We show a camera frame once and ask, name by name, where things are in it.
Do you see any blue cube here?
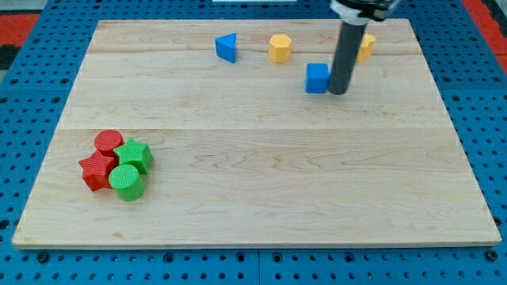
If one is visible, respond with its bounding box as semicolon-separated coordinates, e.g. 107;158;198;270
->
305;63;330;93

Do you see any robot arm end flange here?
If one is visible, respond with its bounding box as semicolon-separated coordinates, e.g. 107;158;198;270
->
330;0;400;25

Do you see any wooden board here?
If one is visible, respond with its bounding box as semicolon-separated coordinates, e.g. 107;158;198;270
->
13;19;501;249

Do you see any yellow hexagonal prism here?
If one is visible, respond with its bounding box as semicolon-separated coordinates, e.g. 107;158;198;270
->
269;34;292;63

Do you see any blue triangular prism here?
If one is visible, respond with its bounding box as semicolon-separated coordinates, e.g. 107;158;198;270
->
215;32;237;63

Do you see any green star block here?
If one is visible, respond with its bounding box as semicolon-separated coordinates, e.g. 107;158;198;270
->
113;138;154;175

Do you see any green cylinder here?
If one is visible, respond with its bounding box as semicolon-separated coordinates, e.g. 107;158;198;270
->
109;164;145;202

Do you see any grey pusher rod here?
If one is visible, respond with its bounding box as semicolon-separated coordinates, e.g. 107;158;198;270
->
328;21;367;95

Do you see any red cylinder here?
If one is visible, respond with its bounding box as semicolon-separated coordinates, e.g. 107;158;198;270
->
93;130;124;157

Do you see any yellow block behind rod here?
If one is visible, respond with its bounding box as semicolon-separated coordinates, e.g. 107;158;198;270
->
356;33;376;63

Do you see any red star block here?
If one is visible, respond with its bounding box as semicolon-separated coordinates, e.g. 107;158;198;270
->
78;150;117;192

